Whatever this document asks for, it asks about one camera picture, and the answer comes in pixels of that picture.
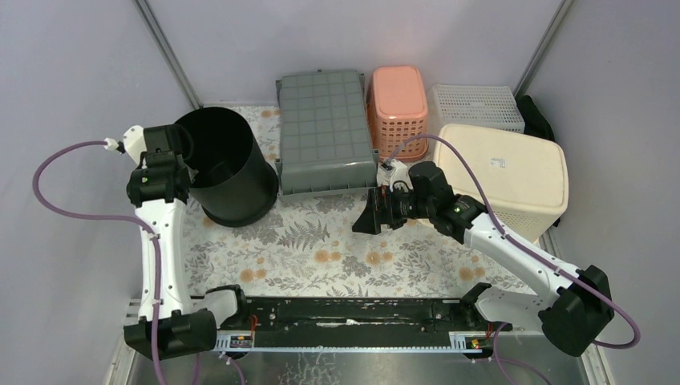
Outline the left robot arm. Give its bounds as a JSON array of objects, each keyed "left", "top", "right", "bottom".
[{"left": 122, "top": 124, "right": 249, "bottom": 360}]

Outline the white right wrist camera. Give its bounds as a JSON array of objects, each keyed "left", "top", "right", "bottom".
[{"left": 376, "top": 160, "right": 412, "bottom": 192}]

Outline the black cylindrical bin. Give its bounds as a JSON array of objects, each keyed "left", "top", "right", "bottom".
[{"left": 176, "top": 107, "right": 278, "bottom": 228}]

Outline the grey plastic storage bin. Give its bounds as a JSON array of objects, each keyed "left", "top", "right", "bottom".
[{"left": 275, "top": 70, "right": 378, "bottom": 197}]

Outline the aluminium frame rail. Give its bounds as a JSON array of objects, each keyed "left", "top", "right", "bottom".
[{"left": 123, "top": 294, "right": 599, "bottom": 355}]

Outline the black crumpled cloth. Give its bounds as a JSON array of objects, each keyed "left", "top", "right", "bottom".
[{"left": 517, "top": 95, "right": 563, "bottom": 227}]

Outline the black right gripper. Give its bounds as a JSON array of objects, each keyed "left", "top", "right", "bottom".
[{"left": 352, "top": 184, "right": 434, "bottom": 235}]

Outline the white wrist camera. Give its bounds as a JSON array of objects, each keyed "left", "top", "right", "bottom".
[
  {"left": 123, "top": 125, "right": 147, "bottom": 165},
  {"left": 376, "top": 160, "right": 412, "bottom": 192}
]

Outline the pink perforated plastic basket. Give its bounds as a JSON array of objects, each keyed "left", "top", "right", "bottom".
[{"left": 367, "top": 65, "right": 428, "bottom": 159}]

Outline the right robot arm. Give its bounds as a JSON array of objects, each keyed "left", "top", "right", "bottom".
[{"left": 352, "top": 161, "right": 614, "bottom": 357}]

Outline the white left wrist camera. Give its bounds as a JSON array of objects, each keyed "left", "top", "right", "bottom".
[{"left": 123, "top": 125, "right": 147, "bottom": 165}]

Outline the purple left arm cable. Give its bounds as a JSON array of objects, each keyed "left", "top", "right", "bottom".
[{"left": 31, "top": 139, "right": 163, "bottom": 385}]

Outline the white perforated plastic basket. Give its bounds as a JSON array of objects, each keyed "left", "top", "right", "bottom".
[{"left": 427, "top": 84, "right": 525, "bottom": 134}]

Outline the cream plastic laundry basket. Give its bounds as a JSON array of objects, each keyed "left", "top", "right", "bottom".
[{"left": 432, "top": 124, "right": 569, "bottom": 241}]

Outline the floral patterned table mat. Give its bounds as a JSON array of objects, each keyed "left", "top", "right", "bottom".
[{"left": 148, "top": 103, "right": 557, "bottom": 299}]

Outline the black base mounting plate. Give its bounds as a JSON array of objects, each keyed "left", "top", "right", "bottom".
[{"left": 217, "top": 297, "right": 501, "bottom": 352}]

